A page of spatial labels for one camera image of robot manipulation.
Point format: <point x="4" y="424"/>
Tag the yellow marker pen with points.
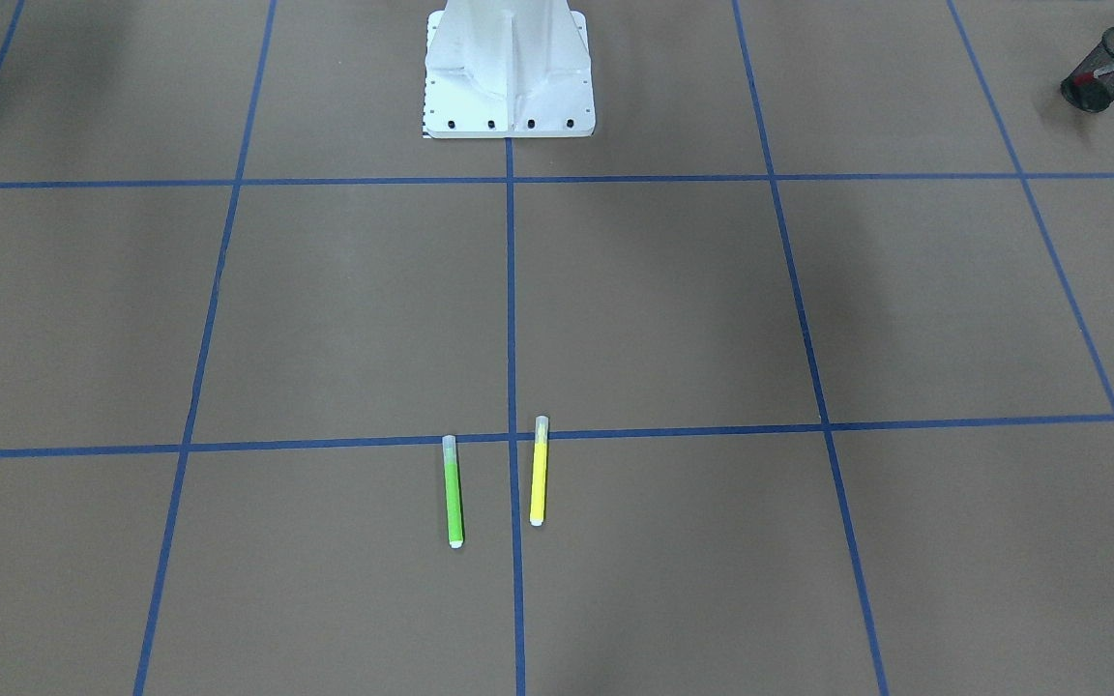
<point x="538" y="487"/>

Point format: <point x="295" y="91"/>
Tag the green marker pen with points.
<point x="452" y="489"/>

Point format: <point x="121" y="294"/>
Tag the near black mesh cup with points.
<point x="1090" y="86"/>

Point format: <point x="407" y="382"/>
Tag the white camera stand column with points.
<point x="508" y="69"/>

